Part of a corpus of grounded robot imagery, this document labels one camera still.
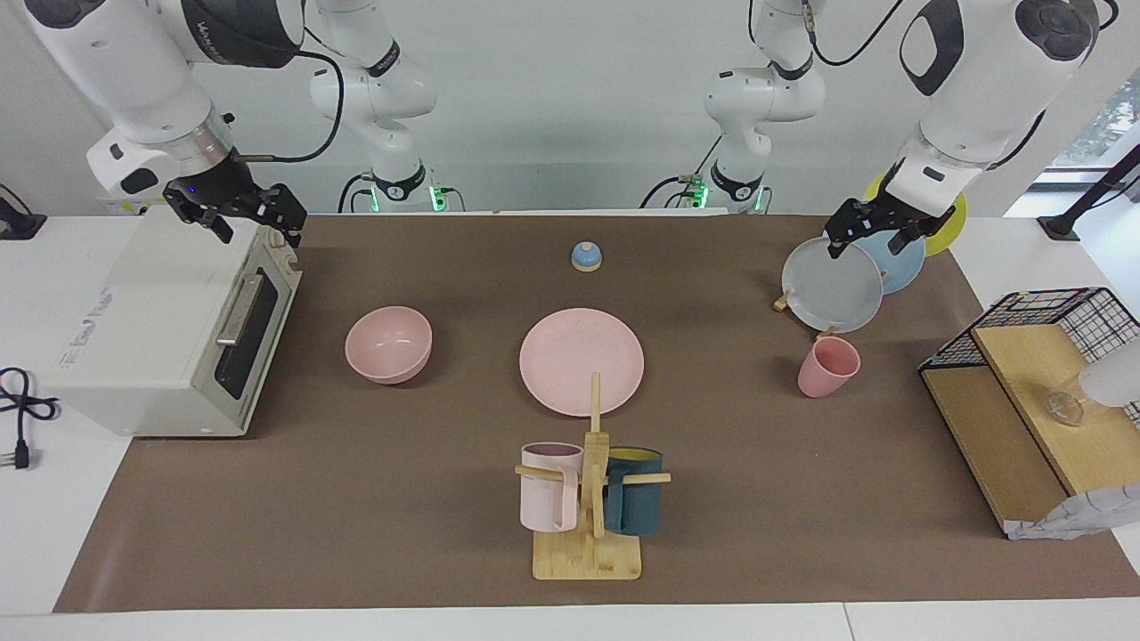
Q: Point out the white power strip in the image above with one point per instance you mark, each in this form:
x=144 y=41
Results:
x=120 y=206

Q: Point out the wooden mug tree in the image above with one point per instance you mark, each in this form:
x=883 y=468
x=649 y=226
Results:
x=586 y=556

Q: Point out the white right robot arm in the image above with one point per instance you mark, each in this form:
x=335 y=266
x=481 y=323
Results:
x=134 y=80

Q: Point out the pink plate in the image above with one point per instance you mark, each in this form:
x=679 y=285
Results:
x=570 y=356

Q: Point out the wooden plate rack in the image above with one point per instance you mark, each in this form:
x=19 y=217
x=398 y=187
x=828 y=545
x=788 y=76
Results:
x=826 y=335

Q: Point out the pink bowl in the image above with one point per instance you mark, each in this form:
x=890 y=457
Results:
x=388 y=345

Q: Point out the pale pink mug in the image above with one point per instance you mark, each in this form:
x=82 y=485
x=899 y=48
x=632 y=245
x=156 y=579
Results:
x=543 y=503

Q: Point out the brown table mat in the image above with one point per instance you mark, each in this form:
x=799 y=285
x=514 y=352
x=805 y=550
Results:
x=757 y=499

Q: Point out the yellow plate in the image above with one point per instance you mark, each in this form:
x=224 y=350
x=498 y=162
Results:
x=951 y=227

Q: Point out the blurred white object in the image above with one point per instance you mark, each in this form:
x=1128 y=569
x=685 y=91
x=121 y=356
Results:
x=1113 y=378

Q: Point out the small blue dome bell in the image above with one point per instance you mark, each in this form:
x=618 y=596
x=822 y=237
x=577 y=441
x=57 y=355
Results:
x=586 y=258

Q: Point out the grey plate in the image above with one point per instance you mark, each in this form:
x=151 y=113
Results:
x=833 y=289

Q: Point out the window with greenery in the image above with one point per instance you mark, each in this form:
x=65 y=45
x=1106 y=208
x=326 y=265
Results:
x=1109 y=116

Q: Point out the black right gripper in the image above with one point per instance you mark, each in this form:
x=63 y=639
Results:
x=218 y=182

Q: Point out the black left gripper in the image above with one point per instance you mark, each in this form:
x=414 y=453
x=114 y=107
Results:
x=891 y=215

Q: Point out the white toaster oven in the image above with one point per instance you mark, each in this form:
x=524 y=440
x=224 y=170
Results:
x=151 y=329

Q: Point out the black clamp stand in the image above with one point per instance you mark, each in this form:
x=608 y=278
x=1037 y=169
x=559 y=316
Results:
x=1060 y=227

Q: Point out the light blue plate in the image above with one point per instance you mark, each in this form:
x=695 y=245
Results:
x=904 y=267

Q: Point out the black desk clamp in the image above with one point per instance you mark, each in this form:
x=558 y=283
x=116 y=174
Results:
x=18 y=227

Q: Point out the wooden shelf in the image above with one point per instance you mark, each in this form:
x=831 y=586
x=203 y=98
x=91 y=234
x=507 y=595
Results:
x=1006 y=436

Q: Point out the dark teal mug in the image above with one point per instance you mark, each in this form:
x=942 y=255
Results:
x=637 y=507

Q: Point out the clear glass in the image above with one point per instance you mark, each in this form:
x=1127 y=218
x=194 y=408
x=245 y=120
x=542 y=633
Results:
x=1065 y=409

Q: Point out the patterned white cloth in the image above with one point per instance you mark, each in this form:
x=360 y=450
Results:
x=1087 y=516

